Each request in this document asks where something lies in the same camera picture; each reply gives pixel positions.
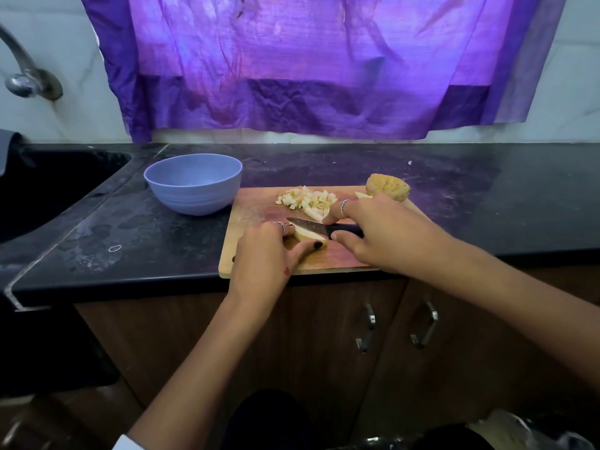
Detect dark sink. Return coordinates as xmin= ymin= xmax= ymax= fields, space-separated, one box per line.
xmin=0 ymin=147 xmax=133 ymax=244

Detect person's dark trousers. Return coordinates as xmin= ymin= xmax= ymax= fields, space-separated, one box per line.
xmin=220 ymin=387 xmax=498 ymax=450

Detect person's right hand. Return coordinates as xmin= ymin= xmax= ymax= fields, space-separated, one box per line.
xmin=325 ymin=192 xmax=458 ymax=282

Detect person's left forearm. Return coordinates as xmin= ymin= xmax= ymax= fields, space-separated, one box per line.
xmin=126 ymin=295 xmax=283 ymax=450

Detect blue bowl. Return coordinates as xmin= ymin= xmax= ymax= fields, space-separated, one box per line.
xmin=142 ymin=152 xmax=245 ymax=218

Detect metal faucet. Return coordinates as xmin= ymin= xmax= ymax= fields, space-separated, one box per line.
xmin=0 ymin=23 xmax=64 ymax=101

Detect metal cabinet handle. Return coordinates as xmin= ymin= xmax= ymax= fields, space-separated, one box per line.
xmin=354 ymin=297 xmax=378 ymax=353
xmin=409 ymin=299 xmax=440 ymax=349

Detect person's right forearm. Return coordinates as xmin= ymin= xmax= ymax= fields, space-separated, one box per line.
xmin=436 ymin=237 xmax=600 ymax=390

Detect person's left hand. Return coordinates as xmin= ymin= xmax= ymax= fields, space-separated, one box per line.
xmin=227 ymin=220 xmax=326 ymax=315

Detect red and white plastic bag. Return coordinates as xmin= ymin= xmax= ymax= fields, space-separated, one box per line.
xmin=469 ymin=408 xmax=596 ymax=450

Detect purple cloth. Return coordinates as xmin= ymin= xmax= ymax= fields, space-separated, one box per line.
xmin=79 ymin=0 xmax=569 ymax=146

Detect wooden cutting board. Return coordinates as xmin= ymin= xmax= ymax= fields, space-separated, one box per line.
xmin=217 ymin=185 xmax=434 ymax=280

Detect pile of diced potato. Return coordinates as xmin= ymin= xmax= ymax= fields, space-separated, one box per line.
xmin=274 ymin=185 xmax=339 ymax=223

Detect tan potato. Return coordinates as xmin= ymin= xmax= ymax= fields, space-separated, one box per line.
xmin=292 ymin=226 xmax=329 ymax=246

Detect black handled knife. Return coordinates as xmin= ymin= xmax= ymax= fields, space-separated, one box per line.
xmin=286 ymin=216 xmax=365 ymax=242

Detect grey cloth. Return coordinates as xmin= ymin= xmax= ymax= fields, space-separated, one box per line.
xmin=0 ymin=129 xmax=22 ymax=179

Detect rounded potato end piece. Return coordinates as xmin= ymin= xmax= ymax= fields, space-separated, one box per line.
xmin=364 ymin=173 xmax=413 ymax=203

